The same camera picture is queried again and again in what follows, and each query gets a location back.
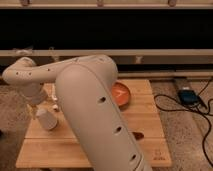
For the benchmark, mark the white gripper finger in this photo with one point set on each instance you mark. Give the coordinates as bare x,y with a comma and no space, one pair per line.
33,111

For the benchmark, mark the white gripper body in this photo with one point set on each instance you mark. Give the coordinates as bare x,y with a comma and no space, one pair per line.
34,93

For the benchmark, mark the black ceramic cup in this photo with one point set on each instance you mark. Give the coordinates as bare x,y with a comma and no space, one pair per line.
46,119

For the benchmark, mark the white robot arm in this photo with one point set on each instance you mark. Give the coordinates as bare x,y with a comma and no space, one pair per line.
83,90

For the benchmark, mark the orange ceramic bowl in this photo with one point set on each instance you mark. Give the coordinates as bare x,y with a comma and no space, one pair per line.
121,94

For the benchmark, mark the white tube with cap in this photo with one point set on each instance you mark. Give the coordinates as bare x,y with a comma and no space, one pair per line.
54,98

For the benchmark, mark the blue power adapter box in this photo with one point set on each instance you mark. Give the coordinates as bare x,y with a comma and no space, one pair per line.
188,97

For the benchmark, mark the long wooden rail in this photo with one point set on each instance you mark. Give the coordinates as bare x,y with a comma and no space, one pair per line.
135,57

